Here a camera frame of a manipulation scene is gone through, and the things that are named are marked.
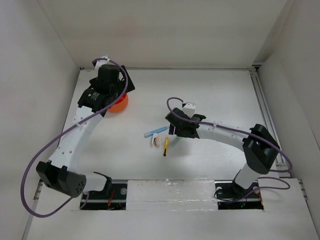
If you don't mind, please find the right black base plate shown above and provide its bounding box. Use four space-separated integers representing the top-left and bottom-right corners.
213 180 264 210

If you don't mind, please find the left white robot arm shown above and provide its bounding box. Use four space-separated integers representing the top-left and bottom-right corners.
36 64 135 199

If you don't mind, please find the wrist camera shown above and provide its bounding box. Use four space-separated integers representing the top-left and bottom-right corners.
92 55 110 71
182 102 196 118

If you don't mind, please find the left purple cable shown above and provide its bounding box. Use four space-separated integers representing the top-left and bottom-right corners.
20 57 130 218

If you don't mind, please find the orange round divided container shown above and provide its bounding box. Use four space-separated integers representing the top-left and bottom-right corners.
107 93 129 113

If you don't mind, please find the green highlighter marker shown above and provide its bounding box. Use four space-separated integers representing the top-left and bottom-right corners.
169 136 181 148

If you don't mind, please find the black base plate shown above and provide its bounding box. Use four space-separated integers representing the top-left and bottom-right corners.
79 180 128 211
213 180 264 210

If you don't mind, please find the aluminium rail frame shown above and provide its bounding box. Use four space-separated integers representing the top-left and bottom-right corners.
249 63 308 203

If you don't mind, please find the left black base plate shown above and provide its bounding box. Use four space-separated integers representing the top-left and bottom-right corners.
79 180 128 211

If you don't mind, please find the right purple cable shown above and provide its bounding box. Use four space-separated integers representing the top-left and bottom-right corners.
165 97 293 203

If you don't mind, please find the purple cable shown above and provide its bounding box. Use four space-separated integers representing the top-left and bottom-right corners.
20 57 130 218
165 97 293 203

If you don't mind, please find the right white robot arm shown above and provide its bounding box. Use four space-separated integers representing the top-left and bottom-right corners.
165 108 280 198

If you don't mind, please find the yellow black-tipped pen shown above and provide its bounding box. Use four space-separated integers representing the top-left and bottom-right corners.
163 137 169 157

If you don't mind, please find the blue pen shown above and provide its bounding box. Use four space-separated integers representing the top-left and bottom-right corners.
144 126 169 138

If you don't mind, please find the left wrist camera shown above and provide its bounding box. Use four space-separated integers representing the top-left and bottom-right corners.
92 55 110 71

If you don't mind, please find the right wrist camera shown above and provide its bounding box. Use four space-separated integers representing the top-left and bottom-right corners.
182 102 196 118

